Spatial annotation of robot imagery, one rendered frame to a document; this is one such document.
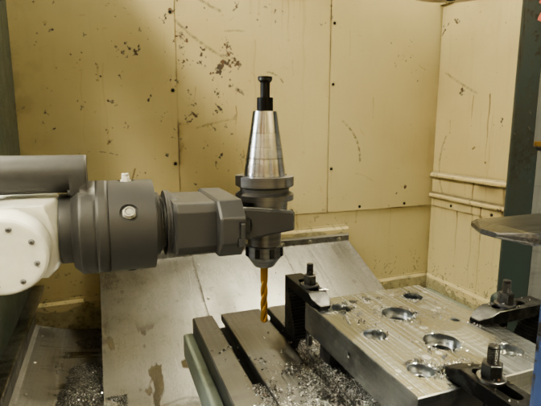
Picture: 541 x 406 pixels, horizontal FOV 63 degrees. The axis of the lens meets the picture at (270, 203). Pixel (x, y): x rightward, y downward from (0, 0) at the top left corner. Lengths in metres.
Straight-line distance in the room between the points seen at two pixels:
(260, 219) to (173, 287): 0.99
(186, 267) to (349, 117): 0.79
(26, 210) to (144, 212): 0.09
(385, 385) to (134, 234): 0.35
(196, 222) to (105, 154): 1.05
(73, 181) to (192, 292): 1.01
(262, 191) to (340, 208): 1.25
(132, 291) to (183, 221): 1.00
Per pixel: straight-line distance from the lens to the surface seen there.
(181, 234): 0.42
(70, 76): 1.46
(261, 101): 0.47
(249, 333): 0.87
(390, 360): 0.61
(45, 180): 0.43
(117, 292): 1.41
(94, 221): 0.41
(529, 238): 0.31
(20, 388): 1.27
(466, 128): 1.79
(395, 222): 1.85
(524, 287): 1.19
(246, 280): 1.45
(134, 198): 0.42
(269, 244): 0.47
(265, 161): 0.46
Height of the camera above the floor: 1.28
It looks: 10 degrees down
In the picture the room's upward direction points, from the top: straight up
